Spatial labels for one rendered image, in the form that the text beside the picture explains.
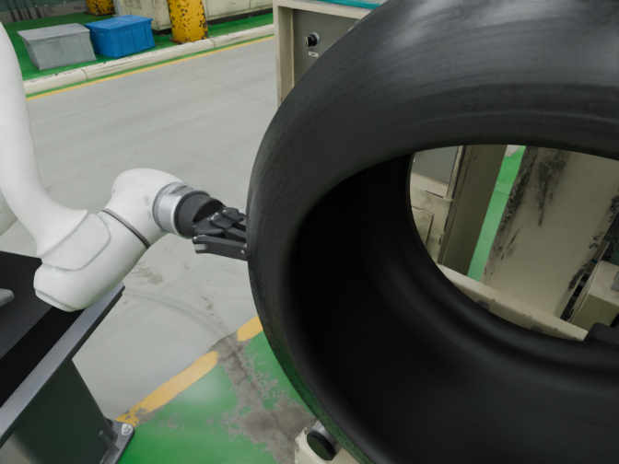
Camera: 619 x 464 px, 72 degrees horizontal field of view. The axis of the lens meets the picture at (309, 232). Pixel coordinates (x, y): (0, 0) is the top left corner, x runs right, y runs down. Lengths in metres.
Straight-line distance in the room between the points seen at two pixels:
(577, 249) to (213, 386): 1.38
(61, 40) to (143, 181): 4.90
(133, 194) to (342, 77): 0.56
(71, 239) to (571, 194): 0.72
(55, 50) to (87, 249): 4.98
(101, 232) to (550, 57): 0.66
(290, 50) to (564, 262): 0.86
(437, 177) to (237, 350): 1.12
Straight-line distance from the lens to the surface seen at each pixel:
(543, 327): 0.76
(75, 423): 1.51
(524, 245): 0.71
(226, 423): 1.68
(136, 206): 0.77
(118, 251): 0.76
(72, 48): 5.70
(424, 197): 1.09
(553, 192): 0.66
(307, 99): 0.31
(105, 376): 1.92
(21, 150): 0.77
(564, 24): 0.24
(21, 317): 1.14
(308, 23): 1.19
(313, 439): 0.61
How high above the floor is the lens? 1.46
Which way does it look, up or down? 38 degrees down
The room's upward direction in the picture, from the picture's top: straight up
